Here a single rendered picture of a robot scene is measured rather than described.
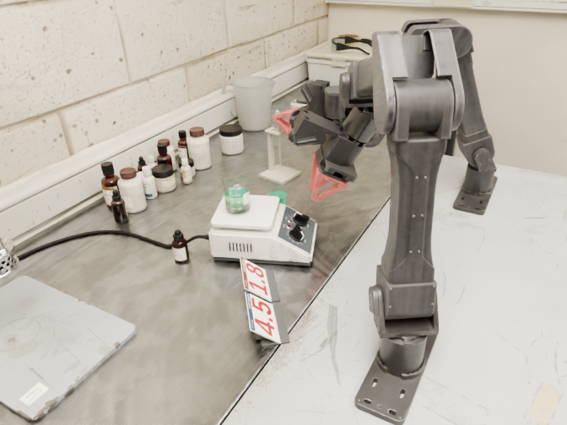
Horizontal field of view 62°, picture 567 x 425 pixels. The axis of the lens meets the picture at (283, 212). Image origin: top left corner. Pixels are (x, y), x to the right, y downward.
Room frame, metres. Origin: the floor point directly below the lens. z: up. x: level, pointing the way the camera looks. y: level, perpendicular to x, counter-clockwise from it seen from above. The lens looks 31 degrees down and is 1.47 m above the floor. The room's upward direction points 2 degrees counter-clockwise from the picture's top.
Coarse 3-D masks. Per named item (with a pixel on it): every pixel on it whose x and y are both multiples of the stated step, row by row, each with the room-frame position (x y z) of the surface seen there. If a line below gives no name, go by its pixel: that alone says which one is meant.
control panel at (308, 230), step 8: (288, 208) 0.86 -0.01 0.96; (288, 216) 0.83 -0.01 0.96; (312, 224) 0.84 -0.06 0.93; (280, 232) 0.77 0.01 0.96; (288, 232) 0.78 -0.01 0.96; (304, 232) 0.80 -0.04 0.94; (312, 232) 0.81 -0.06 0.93; (288, 240) 0.75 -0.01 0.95; (304, 240) 0.77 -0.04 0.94; (304, 248) 0.75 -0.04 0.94
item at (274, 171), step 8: (272, 128) 1.16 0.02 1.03; (272, 136) 1.15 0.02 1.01; (272, 144) 1.15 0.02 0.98; (272, 152) 1.15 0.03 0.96; (272, 160) 1.15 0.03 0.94; (272, 168) 1.15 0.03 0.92; (280, 168) 1.17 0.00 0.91; (288, 168) 1.17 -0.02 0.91; (264, 176) 1.12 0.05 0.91; (272, 176) 1.12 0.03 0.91; (280, 176) 1.12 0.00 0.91; (288, 176) 1.12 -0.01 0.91
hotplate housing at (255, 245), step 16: (224, 240) 0.76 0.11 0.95; (240, 240) 0.75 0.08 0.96; (256, 240) 0.75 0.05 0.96; (272, 240) 0.74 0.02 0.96; (224, 256) 0.76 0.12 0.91; (240, 256) 0.75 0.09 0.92; (256, 256) 0.75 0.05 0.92; (272, 256) 0.74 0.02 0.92; (288, 256) 0.74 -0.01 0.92; (304, 256) 0.74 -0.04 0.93
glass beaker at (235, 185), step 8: (224, 176) 0.83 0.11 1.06; (232, 176) 0.84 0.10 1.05; (240, 176) 0.84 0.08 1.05; (248, 176) 0.82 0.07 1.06; (224, 184) 0.80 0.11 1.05; (232, 184) 0.79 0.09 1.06; (240, 184) 0.79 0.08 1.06; (248, 184) 0.81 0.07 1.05; (224, 192) 0.80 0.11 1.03; (232, 192) 0.79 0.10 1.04; (240, 192) 0.79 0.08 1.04; (248, 192) 0.81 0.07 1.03; (224, 200) 0.81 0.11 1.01; (232, 200) 0.79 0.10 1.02; (240, 200) 0.79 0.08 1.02; (248, 200) 0.80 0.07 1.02; (232, 208) 0.79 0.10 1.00; (240, 208) 0.79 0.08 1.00; (248, 208) 0.80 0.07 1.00
